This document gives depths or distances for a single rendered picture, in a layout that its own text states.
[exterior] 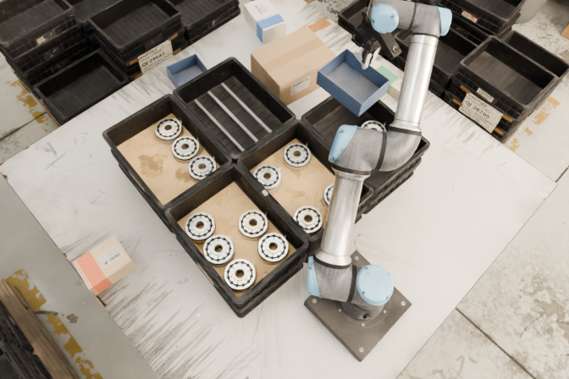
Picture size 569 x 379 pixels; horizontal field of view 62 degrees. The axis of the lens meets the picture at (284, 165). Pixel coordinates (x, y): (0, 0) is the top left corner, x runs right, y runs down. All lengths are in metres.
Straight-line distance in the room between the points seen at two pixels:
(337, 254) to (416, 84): 0.54
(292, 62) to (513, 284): 1.61
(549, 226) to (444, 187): 1.10
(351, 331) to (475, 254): 0.57
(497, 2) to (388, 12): 1.83
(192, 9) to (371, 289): 2.08
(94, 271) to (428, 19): 1.32
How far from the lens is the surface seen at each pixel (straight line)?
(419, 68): 1.41
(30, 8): 3.09
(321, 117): 1.89
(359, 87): 1.71
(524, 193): 2.14
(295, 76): 2.00
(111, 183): 1.98
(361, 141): 1.36
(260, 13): 2.36
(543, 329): 2.77
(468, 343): 2.59
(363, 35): 1.61
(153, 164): 1.83
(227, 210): 1.70
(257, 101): 1.95
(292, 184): 1.74
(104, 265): 1.76
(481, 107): 2.68
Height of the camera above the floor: 2.36
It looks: 60 degrees down
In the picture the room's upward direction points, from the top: 4 degrees clockwise
